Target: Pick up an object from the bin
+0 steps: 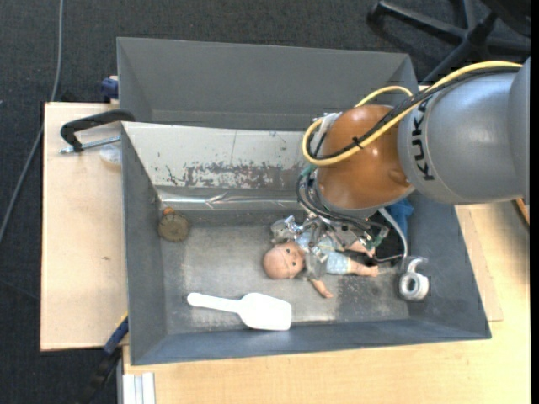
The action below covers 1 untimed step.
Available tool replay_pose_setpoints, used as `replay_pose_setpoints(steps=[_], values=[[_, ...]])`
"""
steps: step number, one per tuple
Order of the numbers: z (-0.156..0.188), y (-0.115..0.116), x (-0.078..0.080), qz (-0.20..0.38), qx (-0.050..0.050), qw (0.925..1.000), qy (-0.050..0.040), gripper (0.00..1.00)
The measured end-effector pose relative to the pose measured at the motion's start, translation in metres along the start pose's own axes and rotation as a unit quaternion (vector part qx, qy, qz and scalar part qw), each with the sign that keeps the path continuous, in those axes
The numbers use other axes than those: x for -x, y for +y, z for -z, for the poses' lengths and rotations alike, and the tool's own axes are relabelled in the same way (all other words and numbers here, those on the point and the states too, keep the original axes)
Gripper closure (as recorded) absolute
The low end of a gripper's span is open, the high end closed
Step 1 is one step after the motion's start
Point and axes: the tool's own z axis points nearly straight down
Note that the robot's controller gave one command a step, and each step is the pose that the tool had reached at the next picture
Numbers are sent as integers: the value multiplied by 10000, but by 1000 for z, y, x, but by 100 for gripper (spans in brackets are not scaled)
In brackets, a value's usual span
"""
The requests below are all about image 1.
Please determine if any pale wood board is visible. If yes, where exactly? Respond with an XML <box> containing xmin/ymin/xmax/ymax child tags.
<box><xmin>40</xmin><ymin>101</ymin><xmax>129</xmax><ymax>352</ymax></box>

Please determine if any blue cloth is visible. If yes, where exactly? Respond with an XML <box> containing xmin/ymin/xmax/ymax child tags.
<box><xmin>385</xmin><ymin>198</ymin><xmax>416</xmax><ymax>243</ymax></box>

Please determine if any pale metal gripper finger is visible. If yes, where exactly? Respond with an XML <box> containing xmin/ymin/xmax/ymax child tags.
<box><xmin>270</xmin><ymin>215</ymin><xmax>306</xmax><ymax>244</ymax></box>
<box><xmin>304</xmin><ymin>245</ymin><xmax>330</xmax><ymax>280</ymax></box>

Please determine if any brown round disc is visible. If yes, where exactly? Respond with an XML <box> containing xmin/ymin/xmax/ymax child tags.
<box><xmin>157</xmin><ymin>206</ymin><xmax>190</xmax><ymax>243</ymax></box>

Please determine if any baby doll in blue dress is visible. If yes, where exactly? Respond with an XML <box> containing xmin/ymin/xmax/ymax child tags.
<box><xmin>262</xmin><ymin>230</ymin><xmax>381</xmax><ymax>300</ymax></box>

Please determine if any grey metal bin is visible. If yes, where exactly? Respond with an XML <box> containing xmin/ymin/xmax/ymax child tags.
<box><xmin>115</xmin><ymin>36</ymin><xmax>493</xmax><ymax>366</ymax></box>

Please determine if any silver metal eye ring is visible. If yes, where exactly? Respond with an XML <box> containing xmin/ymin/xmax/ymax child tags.
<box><xmin>397</xmin><ymin>256</ymin><xmax>430</xmax><ymax>302</ymax></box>

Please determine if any white plastic scoop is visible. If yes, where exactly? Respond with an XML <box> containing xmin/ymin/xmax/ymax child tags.
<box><xmin>186</xmin><ymin>291</ymin><xmax>293</xmax><ymax>332</ymax></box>

